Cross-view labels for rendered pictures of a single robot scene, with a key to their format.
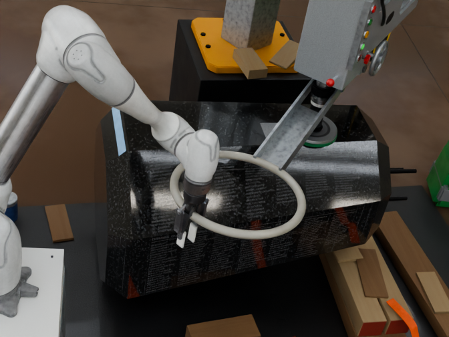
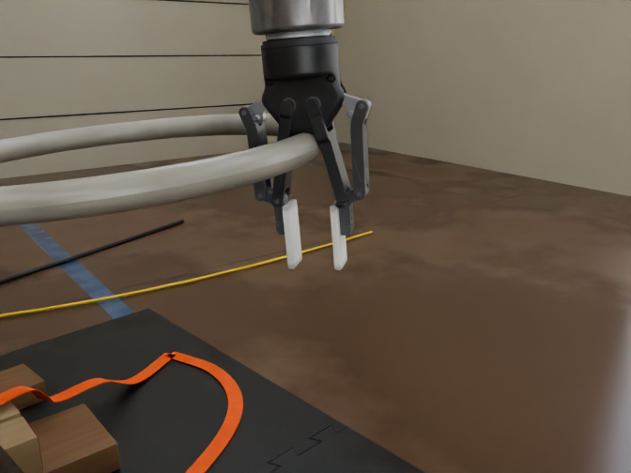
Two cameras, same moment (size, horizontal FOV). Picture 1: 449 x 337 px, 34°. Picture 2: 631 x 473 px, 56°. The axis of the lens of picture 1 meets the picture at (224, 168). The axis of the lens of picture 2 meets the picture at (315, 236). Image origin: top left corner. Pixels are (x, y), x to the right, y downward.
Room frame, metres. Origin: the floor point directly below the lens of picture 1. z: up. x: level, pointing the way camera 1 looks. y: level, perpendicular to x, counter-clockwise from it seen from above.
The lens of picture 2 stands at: (2.06, 0.64, 1.06)
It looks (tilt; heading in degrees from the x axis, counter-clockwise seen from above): 17 degrees down; 246
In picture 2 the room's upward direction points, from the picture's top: straight up
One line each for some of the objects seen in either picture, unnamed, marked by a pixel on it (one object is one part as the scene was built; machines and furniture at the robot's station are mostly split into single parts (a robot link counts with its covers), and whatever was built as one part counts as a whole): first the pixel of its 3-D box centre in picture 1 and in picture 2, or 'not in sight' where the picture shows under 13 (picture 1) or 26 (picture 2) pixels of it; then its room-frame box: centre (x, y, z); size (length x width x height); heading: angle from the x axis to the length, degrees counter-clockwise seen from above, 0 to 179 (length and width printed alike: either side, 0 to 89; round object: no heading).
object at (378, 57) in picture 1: (371, 55); not in sight; (2.64, -0.49, 1.22); 0.15 x 0.10 x 0.15; 155
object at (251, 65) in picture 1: (250, 63); not in sight; (3.13, -0.03, 0.81); 0.20 x 0.10 x 0.05; 28
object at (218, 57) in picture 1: (245, 43); not in sight; (3.38, 0.01, 0.76); 0.49 x 0.49 x 0.05; 20
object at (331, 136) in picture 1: (312, 127); not in sight; (2.58, -0.33, 0.87); 0.21 x 0.21 x 0.01
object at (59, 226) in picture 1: (59, 222); not in sight; (2.60, 0.76, 0.02); 0.25 x 0.10 x 0.01; 26
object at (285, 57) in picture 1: (287, 54); not in sight; (3.28, -0.21, 0.80); 0.20 x 0.10 x 0.05; 154
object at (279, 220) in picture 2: not in sight; (273, 210); (1.85, 0.06, 0.89); 0.03 x 0.01 x 0.05; 140
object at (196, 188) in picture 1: (197, 182); (296, 6); (1.83, 0.08, 1.10); 0.09 x 0.09 x 0.06
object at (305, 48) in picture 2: (194, 199); (302, 84); (1.82, 0.08, 1.02); 0.08 x 0.07 x 0.09; 140
